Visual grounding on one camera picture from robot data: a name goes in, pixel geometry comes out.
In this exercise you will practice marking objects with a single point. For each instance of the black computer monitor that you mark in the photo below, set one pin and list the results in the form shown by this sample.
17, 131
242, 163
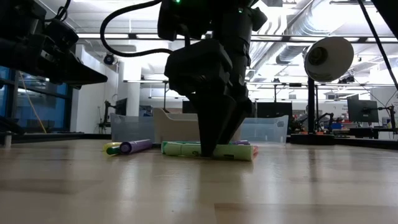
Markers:
362, 110

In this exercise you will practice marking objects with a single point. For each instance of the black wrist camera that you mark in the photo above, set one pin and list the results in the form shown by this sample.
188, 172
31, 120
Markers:
62, 35
180, 21

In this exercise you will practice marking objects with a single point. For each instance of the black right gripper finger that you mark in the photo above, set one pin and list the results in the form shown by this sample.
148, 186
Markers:
241, 109
211, 124

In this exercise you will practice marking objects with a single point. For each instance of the purple highlighter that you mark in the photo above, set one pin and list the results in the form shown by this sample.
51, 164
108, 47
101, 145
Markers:
241, 142
136, 145

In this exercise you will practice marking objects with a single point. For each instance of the dark background desk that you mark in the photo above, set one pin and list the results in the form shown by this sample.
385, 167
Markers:
363, 132

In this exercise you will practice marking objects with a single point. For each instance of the black ceiling camera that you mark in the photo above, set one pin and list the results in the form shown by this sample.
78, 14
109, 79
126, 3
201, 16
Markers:
109, 59

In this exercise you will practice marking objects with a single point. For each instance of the black partition panels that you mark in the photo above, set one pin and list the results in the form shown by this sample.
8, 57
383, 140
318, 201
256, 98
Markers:
273, 110

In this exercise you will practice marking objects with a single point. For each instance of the orange highlighter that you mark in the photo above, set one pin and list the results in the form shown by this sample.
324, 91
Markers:
255, 151

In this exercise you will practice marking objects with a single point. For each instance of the small white post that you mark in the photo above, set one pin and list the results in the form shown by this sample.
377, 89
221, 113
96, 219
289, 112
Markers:
7, 140

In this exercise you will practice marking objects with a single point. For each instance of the large glass window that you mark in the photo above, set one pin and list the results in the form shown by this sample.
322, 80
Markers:
46, 109

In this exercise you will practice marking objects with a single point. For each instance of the white plastic storage bin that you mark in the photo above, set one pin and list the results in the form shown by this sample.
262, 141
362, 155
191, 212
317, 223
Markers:
174, 127

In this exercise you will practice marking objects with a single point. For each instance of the long ceiling light strip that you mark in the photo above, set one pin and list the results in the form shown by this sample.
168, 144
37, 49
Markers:
109, 36

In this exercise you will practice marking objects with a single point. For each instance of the clear plastic bin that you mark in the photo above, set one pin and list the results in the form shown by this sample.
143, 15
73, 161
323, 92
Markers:
267, 130

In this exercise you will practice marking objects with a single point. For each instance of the dark angled monitor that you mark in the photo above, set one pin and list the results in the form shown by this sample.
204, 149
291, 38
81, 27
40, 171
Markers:
122, 107

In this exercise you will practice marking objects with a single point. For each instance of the person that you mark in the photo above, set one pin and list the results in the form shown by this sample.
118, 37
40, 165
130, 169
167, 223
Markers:
306, 109

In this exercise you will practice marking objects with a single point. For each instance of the green highlighter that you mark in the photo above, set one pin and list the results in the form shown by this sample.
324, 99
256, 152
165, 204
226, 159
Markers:
183, 150

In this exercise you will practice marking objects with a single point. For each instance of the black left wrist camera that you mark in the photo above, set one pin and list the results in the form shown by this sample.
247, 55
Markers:
62, 35

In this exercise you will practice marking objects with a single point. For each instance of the silver ventilation duct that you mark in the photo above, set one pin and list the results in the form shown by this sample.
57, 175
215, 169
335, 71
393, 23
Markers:
295, 53

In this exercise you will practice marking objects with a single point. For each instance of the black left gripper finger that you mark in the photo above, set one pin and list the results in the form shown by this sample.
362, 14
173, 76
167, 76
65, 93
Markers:
71, 73

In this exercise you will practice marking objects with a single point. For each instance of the black aluminium table frame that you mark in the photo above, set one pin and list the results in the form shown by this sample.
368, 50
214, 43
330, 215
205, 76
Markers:
46, 137

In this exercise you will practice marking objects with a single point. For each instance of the black desk lamp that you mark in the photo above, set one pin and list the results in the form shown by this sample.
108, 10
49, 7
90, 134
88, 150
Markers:
329, 59

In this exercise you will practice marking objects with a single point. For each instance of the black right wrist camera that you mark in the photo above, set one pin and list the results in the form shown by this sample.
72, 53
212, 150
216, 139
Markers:
180, 21

